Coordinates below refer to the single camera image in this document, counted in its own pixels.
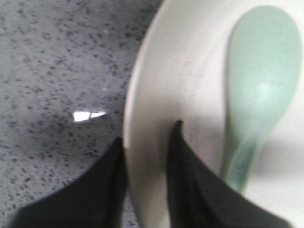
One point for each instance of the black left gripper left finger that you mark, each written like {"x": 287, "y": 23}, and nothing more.
{"x": 94, "y": 200}

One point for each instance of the pale green plastic spoon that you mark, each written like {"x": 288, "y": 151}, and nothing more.
{"x": 263, "y": 70}

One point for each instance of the white round plate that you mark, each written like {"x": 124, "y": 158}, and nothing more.
{"x": 180, "y": 73}

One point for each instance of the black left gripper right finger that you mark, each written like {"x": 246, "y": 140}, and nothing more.
{"x": 197, "y": 198}

